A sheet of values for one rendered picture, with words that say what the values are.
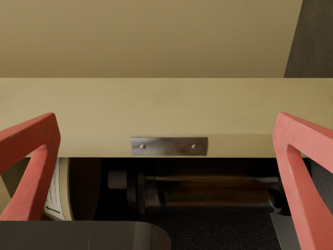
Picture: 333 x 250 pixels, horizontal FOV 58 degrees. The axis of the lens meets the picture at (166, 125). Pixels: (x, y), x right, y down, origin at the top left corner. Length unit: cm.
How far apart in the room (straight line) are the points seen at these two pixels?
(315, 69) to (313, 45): 5
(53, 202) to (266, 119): 26
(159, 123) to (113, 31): 43
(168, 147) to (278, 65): 51
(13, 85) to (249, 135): 27
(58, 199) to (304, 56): 50
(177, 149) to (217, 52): 45
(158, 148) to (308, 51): 42
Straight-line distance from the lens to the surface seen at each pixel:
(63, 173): 37
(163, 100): 32
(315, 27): 62
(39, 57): 76
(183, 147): 28
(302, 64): 65
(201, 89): 34
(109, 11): 68
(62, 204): 39
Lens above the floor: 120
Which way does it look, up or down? level
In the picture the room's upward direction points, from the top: 90 degrees counter-clockwise
